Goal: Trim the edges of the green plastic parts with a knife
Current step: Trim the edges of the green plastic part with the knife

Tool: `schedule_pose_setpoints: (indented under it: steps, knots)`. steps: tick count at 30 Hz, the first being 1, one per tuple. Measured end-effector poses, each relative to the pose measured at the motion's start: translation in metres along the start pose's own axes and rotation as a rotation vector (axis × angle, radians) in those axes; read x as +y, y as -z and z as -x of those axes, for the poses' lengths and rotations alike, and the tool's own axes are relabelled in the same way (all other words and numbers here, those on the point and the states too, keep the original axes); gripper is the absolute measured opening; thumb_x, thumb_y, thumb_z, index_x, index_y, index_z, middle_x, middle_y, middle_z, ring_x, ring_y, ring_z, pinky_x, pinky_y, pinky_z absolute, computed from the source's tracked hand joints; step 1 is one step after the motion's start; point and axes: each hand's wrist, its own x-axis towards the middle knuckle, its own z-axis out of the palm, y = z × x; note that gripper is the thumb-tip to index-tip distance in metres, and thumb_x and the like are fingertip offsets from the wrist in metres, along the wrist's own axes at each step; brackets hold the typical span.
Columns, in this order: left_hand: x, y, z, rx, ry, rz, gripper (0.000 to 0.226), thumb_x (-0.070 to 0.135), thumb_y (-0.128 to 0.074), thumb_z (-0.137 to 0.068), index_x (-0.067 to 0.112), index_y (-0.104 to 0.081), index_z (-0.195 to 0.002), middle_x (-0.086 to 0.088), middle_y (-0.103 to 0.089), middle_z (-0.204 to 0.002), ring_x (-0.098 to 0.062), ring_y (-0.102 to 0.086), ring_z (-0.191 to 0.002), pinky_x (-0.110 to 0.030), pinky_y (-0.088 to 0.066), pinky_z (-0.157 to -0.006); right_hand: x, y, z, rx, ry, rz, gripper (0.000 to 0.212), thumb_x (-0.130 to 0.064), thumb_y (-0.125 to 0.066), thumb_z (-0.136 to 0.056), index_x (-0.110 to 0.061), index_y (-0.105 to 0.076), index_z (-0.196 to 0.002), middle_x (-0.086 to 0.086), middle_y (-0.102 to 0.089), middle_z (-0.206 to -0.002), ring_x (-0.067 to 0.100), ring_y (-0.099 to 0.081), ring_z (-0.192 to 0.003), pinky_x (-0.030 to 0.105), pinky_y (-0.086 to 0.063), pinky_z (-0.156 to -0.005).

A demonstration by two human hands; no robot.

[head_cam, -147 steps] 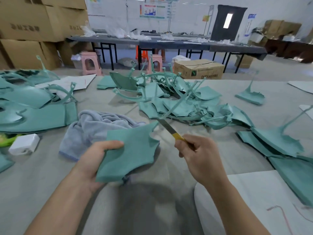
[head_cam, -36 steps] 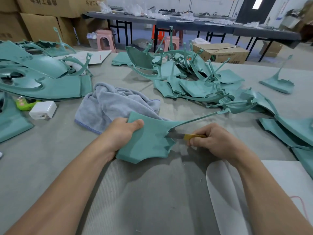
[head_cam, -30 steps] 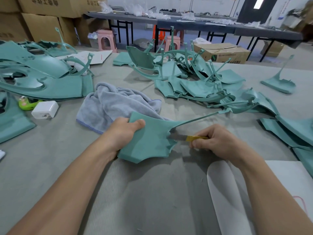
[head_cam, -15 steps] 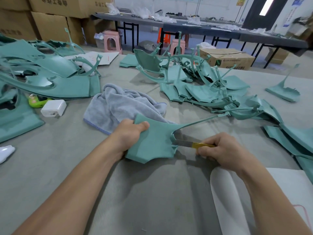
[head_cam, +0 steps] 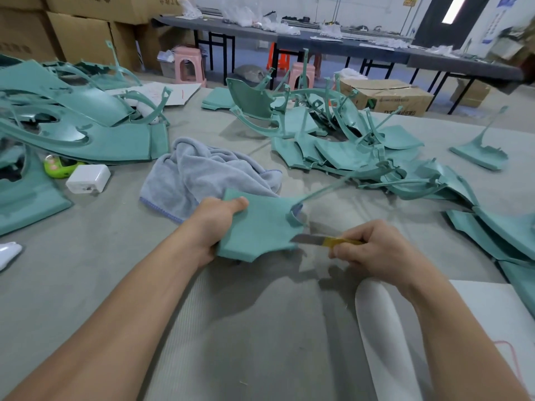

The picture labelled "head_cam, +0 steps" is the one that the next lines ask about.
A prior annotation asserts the person's left hand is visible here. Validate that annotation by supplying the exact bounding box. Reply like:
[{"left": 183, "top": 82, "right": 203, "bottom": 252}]
[{"left": 176, "top": 196, "right": 250, "bottom": 268}]

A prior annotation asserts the person's right hand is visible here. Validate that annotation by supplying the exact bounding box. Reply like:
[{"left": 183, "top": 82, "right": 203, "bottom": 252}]
[{"left": 328, "top": 218, "right": 442, "bottom": 301}]

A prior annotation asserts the single green plastic part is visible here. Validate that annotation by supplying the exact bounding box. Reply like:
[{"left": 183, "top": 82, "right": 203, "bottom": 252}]
[{"left": 216, "top": 175, "right": 356, "bottom": 264}]

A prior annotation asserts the grey-blue wiping cloth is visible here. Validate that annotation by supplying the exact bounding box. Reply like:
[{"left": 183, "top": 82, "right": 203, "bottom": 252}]
[{"left": 139, "top": 136, "right": 284, "bottom": 224}]

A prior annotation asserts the yellow-handled deburring knife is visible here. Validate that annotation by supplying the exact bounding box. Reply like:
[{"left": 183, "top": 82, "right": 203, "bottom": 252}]
[{"left": 291, "top": 233, "right": 367, "bottom": 249}]

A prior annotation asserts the brown cardboard box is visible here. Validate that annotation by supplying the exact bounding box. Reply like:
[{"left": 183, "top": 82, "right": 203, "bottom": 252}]
[{"left": 338, "top": 77, "right": 436, "bottom": 118}]

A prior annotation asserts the pile of green plastic parts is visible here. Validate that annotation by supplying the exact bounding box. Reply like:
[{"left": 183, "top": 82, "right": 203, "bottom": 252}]
[{"left": 0, "top": 39, "right": 535, "bottom": 318}]

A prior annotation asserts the stack of brown cardboard boxes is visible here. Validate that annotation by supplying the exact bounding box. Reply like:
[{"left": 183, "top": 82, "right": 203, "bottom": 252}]
[{"left": 0, "top": 0, "right": 197, "bottom": 74}]

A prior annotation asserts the person's left forearm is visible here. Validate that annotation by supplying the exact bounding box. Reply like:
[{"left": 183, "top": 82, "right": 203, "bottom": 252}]
[{"left": 4, "top": 238, "right": 210, "bottom": 401}]

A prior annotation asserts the person's right forearm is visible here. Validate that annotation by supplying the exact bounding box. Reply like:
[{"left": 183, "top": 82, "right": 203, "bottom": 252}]
[{"left": 401, "top": 275, "right": 532, "bottom": 401}]

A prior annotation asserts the white foam sheet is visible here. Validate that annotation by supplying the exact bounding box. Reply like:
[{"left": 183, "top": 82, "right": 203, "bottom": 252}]
[{"left": 354, "top": 278, "right": 535, "bottom": 401}]

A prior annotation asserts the white power adapter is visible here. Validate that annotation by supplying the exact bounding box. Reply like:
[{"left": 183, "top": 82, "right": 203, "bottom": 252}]
[{"left": 65, "top": 163, "right": 112, "bottom": 195}]

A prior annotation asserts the white paper sheet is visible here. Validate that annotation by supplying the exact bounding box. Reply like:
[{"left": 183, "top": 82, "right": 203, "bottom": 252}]
[{"left": 104, "top": 81, "right": 202, "bottom": 109}]

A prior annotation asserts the green and yellow gadget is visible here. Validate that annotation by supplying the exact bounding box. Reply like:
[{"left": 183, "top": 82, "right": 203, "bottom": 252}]
[{"left": 43, "top": 154, "right": 87, "bottom": 180}]

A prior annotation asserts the pink plastic stool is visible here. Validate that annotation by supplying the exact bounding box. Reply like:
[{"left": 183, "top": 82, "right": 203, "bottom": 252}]
[
  {"left": 173, "top": 46, "right": 207, "bottom": 87},
  {"left": 288, "top": 62, "right": 317, "bottom": 90}
]

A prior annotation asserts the orange object under table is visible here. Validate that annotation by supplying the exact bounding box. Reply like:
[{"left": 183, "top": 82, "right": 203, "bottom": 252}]
[{"left": 266, "top": 42, "right": 292, "bottom": 74}]

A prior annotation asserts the white oval plastic piece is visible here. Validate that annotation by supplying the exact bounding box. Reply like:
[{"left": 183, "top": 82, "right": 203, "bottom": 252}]
[{"left": 0, "top": 241, "right": 23, "bottom": 273}]

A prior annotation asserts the heap of clear plastic bags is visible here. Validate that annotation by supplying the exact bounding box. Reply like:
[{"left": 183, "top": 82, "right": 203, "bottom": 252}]
[{"left": 177, "top": 0, "right": 302, "bottom": 37}]

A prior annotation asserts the long grey work table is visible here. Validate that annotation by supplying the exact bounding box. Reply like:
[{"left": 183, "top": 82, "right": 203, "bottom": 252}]
[{"left": 150, "top": 14, "right": 526, "bottom": 114}]

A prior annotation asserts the dark door with window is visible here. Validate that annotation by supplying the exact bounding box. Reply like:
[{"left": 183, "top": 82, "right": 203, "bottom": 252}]
[{"left": 413, "top": 0, "right": 494, "bottom": 48}]

